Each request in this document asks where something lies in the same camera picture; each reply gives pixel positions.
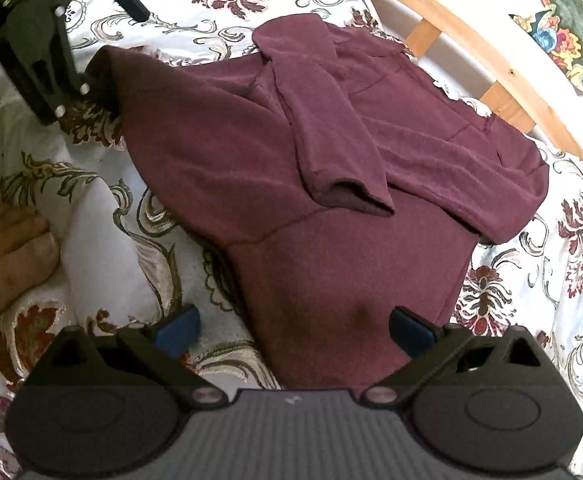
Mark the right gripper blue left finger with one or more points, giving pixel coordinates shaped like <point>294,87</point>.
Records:
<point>178,331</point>

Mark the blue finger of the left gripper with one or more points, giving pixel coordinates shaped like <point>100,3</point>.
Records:
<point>100,76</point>
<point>135,9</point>

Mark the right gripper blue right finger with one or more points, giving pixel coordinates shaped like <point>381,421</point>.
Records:
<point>411,333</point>

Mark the maroon knit sweater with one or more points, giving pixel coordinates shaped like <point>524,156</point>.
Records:
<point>335,178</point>

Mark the floral white satin bedspread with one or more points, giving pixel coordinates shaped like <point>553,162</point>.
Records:
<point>124,260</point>

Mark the person's bare foot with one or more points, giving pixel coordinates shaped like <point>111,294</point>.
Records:
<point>29,252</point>

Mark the wooden bed headboard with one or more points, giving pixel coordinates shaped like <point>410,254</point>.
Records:
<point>528,88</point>

